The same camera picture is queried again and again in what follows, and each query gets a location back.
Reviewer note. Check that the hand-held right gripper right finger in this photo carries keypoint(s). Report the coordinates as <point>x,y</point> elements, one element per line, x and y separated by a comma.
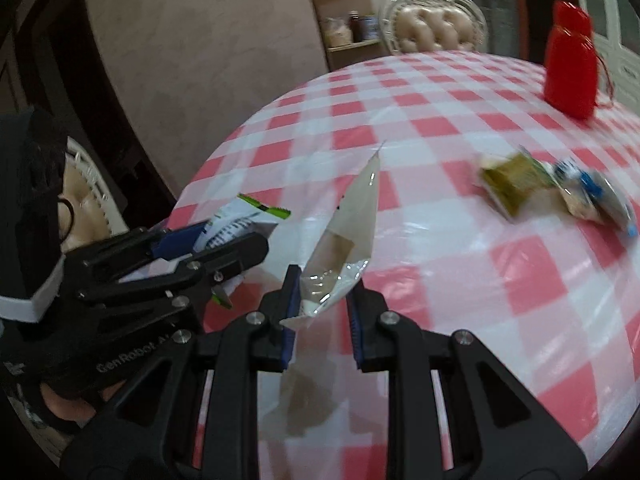
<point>356,330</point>

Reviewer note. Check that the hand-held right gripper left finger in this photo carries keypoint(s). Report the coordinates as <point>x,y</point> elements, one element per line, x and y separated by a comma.
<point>290,320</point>

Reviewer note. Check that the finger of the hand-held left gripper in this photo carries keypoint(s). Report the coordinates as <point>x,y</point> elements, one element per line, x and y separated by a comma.
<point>175,242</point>
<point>230,257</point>

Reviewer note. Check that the white green-edged barcode packet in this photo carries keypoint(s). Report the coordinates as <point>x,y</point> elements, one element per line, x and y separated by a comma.
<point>235,220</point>

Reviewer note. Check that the white nut packet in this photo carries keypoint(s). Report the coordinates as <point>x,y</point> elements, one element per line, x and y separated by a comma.
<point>355,210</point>

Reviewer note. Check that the person's left hand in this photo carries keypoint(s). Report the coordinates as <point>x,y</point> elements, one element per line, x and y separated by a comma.
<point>65,405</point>

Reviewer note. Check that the cream tufted dining chair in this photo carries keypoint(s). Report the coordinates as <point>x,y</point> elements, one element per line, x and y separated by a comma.
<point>432,25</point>
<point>85,200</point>

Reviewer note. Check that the green yellow snack packet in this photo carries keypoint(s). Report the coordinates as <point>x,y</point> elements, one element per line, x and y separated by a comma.
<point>515,180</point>

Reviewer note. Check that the pale food bag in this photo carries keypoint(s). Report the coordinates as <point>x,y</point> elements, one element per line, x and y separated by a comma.
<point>337,32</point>

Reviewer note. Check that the small blue white candy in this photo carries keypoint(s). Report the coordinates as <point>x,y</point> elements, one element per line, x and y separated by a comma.
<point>567,172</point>

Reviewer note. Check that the brown bottle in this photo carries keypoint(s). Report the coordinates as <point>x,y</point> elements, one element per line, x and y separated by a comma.
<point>354,25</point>

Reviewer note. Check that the labelled jar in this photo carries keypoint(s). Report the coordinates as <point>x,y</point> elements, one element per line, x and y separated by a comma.
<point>369,27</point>

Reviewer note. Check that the small clear blue-edged packet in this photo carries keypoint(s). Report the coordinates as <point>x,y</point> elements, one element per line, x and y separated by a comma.
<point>600,205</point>

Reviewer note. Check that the red thermos jug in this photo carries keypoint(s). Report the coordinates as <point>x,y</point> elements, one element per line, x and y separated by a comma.
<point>570,70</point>

